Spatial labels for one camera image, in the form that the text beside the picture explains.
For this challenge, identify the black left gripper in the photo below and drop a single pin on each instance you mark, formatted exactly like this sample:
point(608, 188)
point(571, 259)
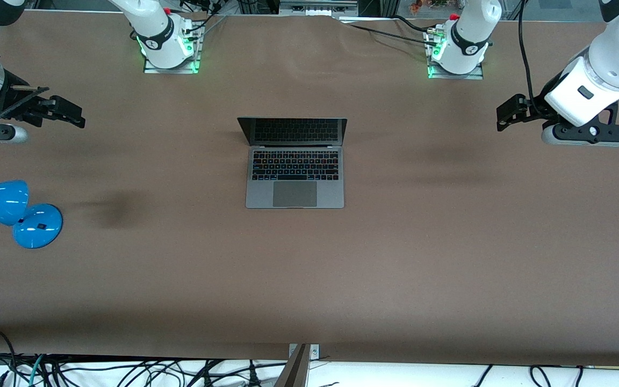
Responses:
point(536, 109)

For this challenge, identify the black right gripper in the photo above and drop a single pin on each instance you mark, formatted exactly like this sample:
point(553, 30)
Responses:
point(18, 100)

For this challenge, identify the grey laptop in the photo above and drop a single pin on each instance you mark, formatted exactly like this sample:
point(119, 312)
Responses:
point(293, 193)

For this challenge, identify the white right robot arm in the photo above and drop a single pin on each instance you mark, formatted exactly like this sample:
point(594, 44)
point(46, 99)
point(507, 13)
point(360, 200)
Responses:
point(153, 32)

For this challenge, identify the grey box behind table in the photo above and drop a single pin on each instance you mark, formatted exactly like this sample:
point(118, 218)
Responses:
point(315, 8)

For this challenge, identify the blue desk lamp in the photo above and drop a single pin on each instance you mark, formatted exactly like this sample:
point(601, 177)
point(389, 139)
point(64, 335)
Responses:
point(35, 226)

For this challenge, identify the small orange object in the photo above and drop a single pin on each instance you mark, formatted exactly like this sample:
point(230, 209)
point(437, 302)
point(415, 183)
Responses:
point(415, 6)

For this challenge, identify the brown table mat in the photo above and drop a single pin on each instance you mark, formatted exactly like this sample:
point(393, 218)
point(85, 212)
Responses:
point(449, 269)

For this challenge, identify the silver mounting plate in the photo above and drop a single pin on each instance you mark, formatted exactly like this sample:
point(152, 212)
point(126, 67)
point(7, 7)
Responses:
point(315, 352)

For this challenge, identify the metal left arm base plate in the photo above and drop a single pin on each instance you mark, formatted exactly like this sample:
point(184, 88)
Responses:
point(476, 75)

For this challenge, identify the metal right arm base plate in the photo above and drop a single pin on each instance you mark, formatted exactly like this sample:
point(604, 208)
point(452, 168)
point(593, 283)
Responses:
point(151, 69)

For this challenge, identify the dark grey metal post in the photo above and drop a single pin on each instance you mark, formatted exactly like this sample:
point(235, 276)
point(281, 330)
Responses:
point(296, 373)

